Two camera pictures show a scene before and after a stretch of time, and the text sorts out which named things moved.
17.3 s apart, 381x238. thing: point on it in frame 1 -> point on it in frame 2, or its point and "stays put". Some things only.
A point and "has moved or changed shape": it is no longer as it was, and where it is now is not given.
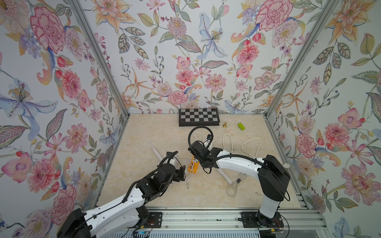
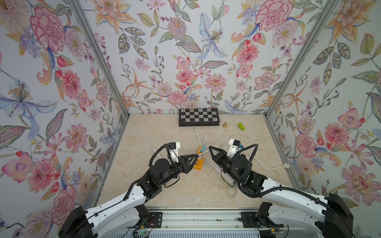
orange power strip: x=193 y=165 has moved or changed shape
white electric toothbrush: x=220 y=170 stays put
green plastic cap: x=241 y=126 stays put
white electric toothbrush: x=159 y=156 stays put
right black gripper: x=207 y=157 -> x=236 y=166
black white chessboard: x=196 y=117 stays put
